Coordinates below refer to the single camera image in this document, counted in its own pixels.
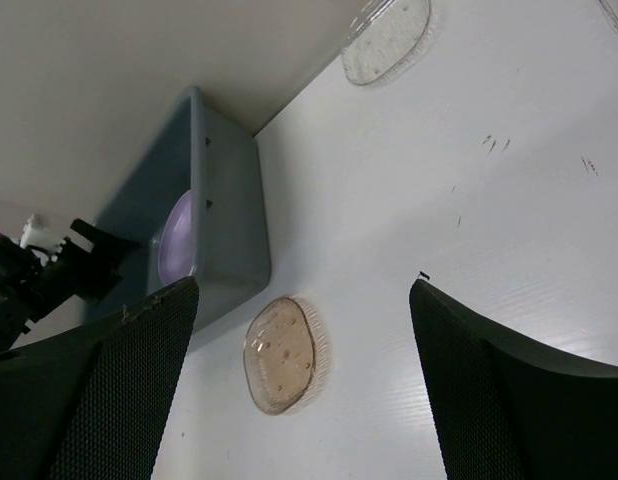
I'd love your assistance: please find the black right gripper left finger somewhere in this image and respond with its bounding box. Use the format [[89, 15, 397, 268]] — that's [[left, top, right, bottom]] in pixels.
[[0, 277, 199, 479]]

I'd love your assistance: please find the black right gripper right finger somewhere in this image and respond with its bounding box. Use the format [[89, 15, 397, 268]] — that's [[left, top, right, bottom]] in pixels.
[[409, 279, 618, 479]]

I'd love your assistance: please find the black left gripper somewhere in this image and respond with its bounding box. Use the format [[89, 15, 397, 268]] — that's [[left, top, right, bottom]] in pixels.
[[0, 219, 141, 353]]

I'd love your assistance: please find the purple plastic plate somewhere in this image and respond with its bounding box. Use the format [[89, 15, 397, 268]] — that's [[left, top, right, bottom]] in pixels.
[[158, 190, 193, 286]]

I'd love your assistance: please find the brown translucent square plate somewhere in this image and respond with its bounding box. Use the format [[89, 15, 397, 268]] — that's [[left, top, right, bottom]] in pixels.
[[243, 295, 332, 416]]

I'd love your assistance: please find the clear dish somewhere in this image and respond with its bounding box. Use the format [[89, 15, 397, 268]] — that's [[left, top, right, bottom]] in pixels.
[[340, 0, 440, 88]]

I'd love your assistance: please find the grey plastic bin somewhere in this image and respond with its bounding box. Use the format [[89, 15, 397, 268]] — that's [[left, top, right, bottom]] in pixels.
[[82, 87, 271, 331]]

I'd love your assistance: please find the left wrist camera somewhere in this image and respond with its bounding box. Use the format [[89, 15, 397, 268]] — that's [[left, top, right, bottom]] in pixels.
[[18, 214, 66, 265]]

